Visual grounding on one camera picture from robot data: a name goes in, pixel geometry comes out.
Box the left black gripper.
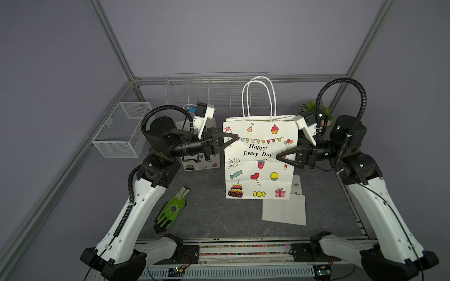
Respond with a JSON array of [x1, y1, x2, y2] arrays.
[[169, 127, 237, 162]]

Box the white party paper bag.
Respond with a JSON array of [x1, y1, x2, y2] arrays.
[[262, 175, 307, 226]]

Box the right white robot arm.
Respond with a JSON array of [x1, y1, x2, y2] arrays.
[[276, 115, 439, 281]]

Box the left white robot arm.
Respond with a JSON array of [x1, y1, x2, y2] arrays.
[[80, 117, 239, 281]]

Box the artificial plant in black vase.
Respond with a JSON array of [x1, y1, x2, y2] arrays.
[[299, 100, 335, 127]]

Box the green work glove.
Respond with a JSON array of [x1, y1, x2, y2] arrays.
[[154, 186, 191, 233]]

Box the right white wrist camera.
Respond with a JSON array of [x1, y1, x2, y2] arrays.
[[294, 111, 317, 146]]

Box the white wire wall shelf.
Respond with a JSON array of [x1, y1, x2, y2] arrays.
[[165, 72, 271, 109]]

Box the left black corrugated cable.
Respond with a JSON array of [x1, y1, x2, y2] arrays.
[[140, 104, 195, 141]]

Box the black corrugated cable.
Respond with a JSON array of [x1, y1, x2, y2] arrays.
[[140, 104, 195, 141], [315, 77, 368, 166]]

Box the right black corrugated cable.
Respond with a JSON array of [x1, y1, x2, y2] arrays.
[[315, 77, 368, 166]]

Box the white wire basket on left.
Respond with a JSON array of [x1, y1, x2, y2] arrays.
[[91, 102, 152, 159]]

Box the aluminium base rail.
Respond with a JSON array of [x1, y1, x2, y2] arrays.
[[94, 238, 401, 281]]

